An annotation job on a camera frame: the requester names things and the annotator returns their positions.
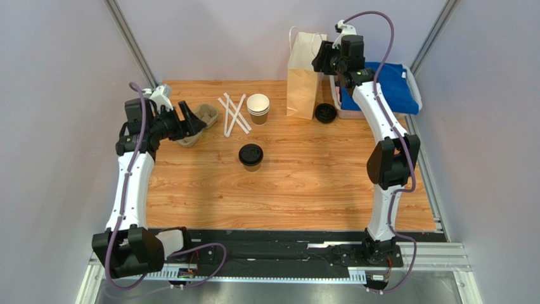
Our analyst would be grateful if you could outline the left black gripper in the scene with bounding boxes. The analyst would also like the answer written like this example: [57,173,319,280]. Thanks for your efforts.
[148,101,207,141]

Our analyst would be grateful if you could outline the cardboard cup carrier tray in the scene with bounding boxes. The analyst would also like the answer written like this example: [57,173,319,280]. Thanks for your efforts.
[176,103,219,148]

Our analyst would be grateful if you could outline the brown paper bag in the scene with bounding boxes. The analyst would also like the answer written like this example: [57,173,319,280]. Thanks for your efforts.
[286,26,327,120]

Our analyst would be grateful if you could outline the black plastic cup lid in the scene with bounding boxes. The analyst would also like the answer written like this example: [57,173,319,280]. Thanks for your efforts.
[238,144,264,167]

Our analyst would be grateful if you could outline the stack of paper cups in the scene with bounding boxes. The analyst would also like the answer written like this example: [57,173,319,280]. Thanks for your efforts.
[247,94,270,126]

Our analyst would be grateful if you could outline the single paper coffee cup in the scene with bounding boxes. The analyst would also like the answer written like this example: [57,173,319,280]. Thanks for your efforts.
[243,162,262,172]

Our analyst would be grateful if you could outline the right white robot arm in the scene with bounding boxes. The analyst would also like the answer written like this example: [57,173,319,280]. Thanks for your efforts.
[312,34,420,265]

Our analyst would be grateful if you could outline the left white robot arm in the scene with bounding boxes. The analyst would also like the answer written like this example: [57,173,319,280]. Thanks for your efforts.
[91,98,216,279]

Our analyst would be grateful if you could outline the white plastic basket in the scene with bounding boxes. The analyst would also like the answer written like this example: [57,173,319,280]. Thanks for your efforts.
[330,63,422,119]

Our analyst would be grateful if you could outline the white wrapped straw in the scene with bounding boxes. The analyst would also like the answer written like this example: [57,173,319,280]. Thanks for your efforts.
[217,97,250,135]
[222,92,253,132]
[225,94,247,138]

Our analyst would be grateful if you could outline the stack of black lids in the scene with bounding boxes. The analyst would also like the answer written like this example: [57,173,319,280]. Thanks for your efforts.
[314,103,337,124]

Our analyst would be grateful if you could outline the blue folded towel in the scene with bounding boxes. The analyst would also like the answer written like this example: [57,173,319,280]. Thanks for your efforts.
[338,61,421,115]

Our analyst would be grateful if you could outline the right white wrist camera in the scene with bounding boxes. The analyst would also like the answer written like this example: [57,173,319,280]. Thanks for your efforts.
[332,20,357,49]

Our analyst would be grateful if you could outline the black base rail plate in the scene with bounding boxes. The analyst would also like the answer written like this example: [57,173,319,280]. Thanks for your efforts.
[139,227,448,279]

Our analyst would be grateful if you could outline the white slotted cable duct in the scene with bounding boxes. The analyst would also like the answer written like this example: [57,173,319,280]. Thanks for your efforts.
[145,260,367,284]

